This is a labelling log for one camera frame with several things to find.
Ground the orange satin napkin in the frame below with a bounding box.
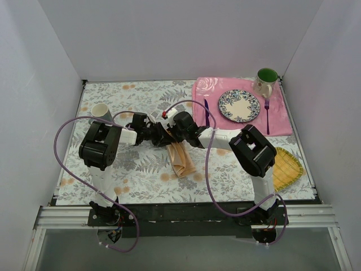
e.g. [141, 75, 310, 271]
[166, 142, 196, 178]

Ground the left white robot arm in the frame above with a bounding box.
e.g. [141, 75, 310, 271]
[79, 112, 175, 202]

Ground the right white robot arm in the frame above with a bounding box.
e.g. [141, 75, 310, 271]
[162, 109, 278, 225]

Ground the grey mug white inside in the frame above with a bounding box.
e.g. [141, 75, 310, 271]
[91, 103, 113, 121]

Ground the floral mug green inside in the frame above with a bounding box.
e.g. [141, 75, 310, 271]
[252, 68, 278, 98]

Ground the purple knife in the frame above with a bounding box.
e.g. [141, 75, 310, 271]
[204, 99, 210, 126]

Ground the pink floral placemat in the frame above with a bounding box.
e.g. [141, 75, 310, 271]
[192, 77, 292, 137]

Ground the blue floral plate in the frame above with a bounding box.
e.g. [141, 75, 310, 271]
[218, 89, 261, 123]

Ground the purple fork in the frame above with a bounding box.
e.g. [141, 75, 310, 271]
[265, 98, 270, 135]

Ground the yellow bamboo mat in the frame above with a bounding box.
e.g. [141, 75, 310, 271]
[273, 147, 303, 192]

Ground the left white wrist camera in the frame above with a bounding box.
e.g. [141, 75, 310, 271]
[147, 111, 160, 124]

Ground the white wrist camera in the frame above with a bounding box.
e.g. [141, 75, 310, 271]
[162, 108, 178, 127]
[147, 111, 160, 124]

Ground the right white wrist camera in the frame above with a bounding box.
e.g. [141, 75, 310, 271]
[162, 108, 178, 127]

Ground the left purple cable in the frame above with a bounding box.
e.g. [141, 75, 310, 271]
[53, 110, 140, 252]

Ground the purple cable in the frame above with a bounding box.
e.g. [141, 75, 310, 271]
[53, 110, 140, 252]
[163, 100, 289, 247]

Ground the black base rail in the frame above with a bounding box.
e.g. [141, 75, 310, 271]
[87, 203, 286, 238]

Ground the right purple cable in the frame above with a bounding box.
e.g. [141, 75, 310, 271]
[163, 100, 289, 247]

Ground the aluminium frame rail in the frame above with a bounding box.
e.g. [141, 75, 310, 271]
[34, 204, 338, 229]

